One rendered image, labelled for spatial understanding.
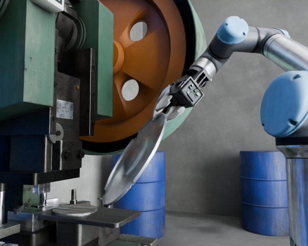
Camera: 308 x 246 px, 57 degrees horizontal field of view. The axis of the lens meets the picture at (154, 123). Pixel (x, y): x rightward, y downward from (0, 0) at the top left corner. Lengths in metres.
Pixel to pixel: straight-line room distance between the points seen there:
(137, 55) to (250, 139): 2.96
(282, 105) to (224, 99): 3.54
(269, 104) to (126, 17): 0.86
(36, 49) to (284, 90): 0.55
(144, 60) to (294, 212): 0.83
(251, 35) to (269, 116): 0.38
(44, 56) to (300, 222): 0.65
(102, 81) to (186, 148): 3.24
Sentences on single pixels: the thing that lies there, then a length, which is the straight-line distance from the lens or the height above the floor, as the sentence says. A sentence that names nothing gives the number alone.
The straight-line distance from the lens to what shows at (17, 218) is 0.89.
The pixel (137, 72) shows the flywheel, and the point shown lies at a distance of 1.18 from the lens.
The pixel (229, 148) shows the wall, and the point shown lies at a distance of 4.00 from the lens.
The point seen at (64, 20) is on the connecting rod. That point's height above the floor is 1.33.
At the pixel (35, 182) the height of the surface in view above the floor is 0.87.
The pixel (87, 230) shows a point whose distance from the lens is 0.83.
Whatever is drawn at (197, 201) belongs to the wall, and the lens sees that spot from 4.15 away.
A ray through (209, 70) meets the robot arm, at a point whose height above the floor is 1.19.
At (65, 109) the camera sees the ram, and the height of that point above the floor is 1.07.
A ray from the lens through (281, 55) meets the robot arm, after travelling 0.82.
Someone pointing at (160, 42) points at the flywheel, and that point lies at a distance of 1.17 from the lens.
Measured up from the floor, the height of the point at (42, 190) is 0.83.
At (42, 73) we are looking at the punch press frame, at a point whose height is 1.13.
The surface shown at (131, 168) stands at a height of 0.90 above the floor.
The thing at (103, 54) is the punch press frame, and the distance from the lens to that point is 0.99.
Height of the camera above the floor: 0.97
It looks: 4 degrees up
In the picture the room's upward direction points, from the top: straight up
